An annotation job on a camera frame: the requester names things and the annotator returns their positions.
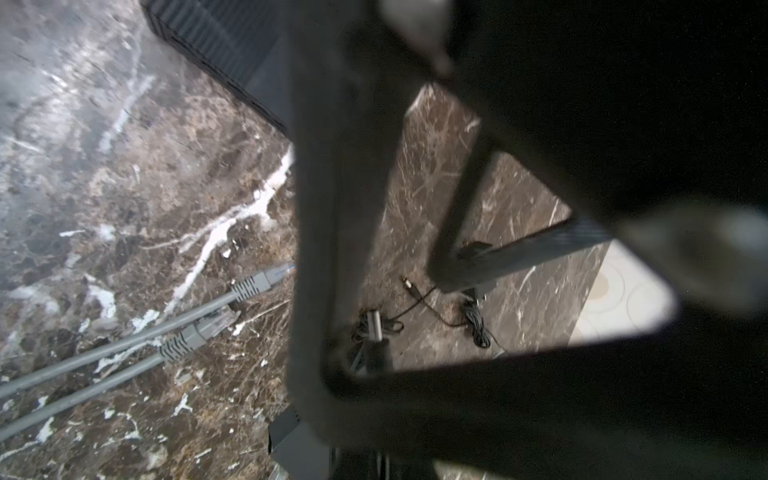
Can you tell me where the grey ethernet cable bundle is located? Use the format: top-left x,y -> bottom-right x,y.
0,262 -> 296,400

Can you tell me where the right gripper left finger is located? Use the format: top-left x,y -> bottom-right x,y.
283,1 -> 456,444

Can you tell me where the square dark grey switch box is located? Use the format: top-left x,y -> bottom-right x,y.
268,405 -> 333,480

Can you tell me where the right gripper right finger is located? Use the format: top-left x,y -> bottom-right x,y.
328,1 -> 767,479

